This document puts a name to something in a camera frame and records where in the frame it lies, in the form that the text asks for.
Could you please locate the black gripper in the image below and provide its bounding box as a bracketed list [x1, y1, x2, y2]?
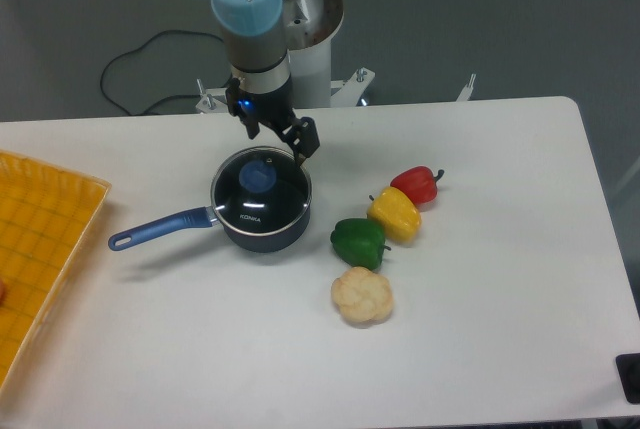
[225, 77, 320, 166]

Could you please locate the glass lid blue knob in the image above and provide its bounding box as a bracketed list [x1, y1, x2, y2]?
[211, 146, 312, 235]

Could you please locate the dark blue saucepan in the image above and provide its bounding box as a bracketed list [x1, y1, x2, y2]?
[107, 146, 314, 254]

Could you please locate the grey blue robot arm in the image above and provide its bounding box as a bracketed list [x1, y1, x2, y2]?
[209, 0, 375, 164]

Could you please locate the green bell pepper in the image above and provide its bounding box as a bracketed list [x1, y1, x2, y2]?
[330, 218, 389, 271]

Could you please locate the yellow bell pepper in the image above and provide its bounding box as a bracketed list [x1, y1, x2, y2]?
[367, 186, 422, 244]

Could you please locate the red bell pepper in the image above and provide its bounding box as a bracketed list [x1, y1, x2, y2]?
[390, 166, 445, 206]

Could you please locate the yellow woven basket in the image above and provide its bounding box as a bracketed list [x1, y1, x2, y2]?
[1, 150, 111, 385]

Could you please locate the black table corner device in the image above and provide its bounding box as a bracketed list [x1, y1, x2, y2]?
[615, 353, 640, 405]

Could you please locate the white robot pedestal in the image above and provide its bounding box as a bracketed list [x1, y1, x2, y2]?
[199, 0, 374, 109]

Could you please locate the black floor cable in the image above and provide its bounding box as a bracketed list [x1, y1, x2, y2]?
[100, 29, 231, 117]

